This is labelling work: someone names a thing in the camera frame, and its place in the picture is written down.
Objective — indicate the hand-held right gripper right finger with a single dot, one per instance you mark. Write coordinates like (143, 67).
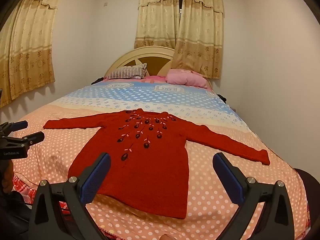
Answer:
(228, 180)

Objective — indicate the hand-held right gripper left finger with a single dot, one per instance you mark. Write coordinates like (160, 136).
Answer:
(98, 177)

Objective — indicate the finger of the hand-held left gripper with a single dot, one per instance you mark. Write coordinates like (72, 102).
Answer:
(18, 125)
(35, 137)

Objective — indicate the red knitted flower sweater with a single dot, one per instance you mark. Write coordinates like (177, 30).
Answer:
(150, 175)

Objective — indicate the person's left forearm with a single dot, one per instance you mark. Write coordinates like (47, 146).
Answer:
(12, 212)

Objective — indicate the person's left hand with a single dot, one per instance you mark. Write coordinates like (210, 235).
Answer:
(7, 177)

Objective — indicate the red patterned cloth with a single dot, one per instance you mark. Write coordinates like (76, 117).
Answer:
(22, 190)

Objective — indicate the polka dot bedspread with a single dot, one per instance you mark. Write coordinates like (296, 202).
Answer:
(225, 120)

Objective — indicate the dark cloth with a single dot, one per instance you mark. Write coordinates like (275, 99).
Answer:
(222, 98)

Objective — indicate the beige patterned side curtain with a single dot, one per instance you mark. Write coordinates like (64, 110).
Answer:
(27, 42)

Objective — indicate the striped pillow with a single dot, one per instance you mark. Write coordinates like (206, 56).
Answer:
(127, 72)

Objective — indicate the pink pillow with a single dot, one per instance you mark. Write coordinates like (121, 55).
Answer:
(186, 78)

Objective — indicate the pink bed sheet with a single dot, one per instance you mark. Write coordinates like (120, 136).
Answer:
(155, 78)

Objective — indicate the cream wooden headboard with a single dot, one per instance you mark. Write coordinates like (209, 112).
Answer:
(150, 52)

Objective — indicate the beige patterned window curtain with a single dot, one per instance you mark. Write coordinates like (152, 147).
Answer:
(157, 17)
(200, 30)

